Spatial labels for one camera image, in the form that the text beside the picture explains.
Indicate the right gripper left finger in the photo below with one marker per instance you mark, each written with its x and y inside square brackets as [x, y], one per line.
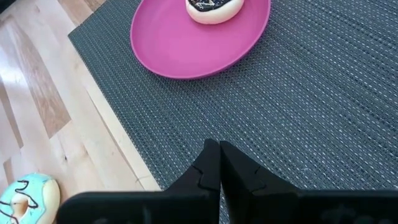
[186, 205]

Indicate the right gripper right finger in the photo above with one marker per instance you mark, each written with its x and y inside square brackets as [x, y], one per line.
[264, 205]

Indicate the large mint donut black squiggle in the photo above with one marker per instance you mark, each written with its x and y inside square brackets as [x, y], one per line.
[37, 186]

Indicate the large chocolate frosted donut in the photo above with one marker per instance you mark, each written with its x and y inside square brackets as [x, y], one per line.
[214, 15]

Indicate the grey woven placemat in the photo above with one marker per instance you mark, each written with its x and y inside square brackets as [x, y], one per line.
[280, 109]

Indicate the pink plate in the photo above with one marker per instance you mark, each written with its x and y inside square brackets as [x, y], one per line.
[174, 40]

